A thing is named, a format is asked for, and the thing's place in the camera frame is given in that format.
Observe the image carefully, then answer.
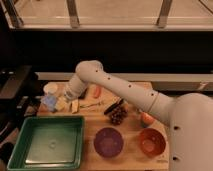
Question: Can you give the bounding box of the white cup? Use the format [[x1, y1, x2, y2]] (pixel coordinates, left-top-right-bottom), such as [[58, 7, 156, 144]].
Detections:
[[43, 82, 58, 96]]

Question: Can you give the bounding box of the orange bowl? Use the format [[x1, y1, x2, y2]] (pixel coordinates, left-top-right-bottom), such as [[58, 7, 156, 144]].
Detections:
[[139, 128, 166, 158]]

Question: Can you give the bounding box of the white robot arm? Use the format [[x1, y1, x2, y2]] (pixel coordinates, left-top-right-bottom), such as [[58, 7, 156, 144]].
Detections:
[[62, 60, 213, 171]]

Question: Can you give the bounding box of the orange carrot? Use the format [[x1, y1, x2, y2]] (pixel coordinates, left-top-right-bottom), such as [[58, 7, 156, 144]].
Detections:
[[93, 86, 101, 99]]

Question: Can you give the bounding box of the red yellow apple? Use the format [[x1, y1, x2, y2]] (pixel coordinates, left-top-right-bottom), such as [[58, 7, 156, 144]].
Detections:
[[141, 112, 155, 128]]

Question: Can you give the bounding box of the banana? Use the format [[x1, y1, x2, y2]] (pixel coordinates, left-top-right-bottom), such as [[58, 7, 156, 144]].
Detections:
[[71, 99, 79, 114]]

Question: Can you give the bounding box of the wooden board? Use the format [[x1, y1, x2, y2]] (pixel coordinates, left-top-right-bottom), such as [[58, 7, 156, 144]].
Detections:
[[36, 81, 171, 171]]

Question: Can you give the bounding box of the black equipment at left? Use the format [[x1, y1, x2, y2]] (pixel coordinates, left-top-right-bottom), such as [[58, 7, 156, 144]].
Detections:
[[0, 66, 38, 171]]

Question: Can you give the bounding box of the bunch of dark grapes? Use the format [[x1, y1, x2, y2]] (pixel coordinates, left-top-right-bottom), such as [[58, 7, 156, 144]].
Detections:
[[110, 107, 127, 125]]

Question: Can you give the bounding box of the green plastic tray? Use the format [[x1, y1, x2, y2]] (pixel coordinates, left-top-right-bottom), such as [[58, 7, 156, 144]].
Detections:
[[7, 116, 84, 171]]

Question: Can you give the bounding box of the purple bowl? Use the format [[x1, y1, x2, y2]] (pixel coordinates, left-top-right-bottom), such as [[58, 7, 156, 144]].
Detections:
[[93, 127, 124, 158]]

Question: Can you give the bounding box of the black handled knife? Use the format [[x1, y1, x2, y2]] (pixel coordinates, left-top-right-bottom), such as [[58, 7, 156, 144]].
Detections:
[[104, 99, 124, 115]]

